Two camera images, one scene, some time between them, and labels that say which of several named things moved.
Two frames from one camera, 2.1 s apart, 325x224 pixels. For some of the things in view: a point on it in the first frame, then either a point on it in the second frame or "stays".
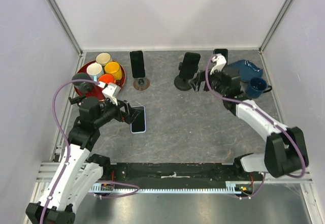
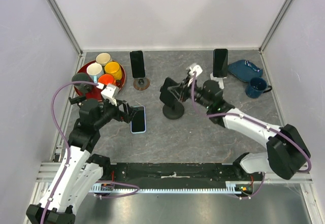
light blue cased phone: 138,125 stays
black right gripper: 195,82 -> 183,88
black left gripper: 128,116 stays
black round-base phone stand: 77,100 stays
